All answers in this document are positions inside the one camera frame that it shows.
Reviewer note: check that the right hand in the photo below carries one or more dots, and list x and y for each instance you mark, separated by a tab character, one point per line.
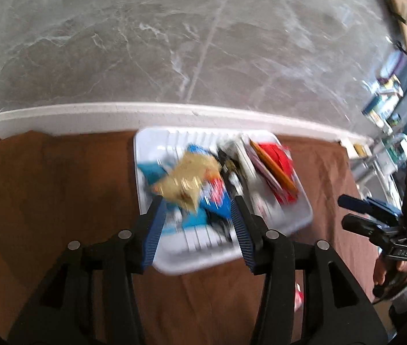
387	269

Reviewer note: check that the black snack packet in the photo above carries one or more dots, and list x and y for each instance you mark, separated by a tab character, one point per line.
231	172

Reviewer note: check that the brown tablecloth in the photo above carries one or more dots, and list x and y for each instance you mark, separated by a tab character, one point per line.
56	189

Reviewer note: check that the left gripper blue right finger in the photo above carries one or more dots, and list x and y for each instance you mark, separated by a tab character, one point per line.
249	237

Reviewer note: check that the blue snack packet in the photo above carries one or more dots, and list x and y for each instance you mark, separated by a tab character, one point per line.
214	204

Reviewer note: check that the pink white snack packet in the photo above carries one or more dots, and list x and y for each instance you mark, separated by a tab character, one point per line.
261	168

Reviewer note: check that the red white snack packet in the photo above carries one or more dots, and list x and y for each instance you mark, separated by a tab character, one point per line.
298	297

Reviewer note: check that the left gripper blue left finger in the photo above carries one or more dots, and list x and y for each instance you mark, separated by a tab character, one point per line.
148	231

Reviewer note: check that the large red snack bag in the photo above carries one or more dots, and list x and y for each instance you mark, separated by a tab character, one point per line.
281	157

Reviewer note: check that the orange yellow snack packet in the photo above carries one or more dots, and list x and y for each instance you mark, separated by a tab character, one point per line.
271	166

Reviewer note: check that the gold foil snack packet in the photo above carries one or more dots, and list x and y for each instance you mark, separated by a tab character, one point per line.
182	186

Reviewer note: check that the white plastic tray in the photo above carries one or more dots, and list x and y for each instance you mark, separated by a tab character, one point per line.
194	241

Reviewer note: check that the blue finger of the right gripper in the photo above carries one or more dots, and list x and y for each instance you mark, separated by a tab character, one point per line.
376	232
377	209

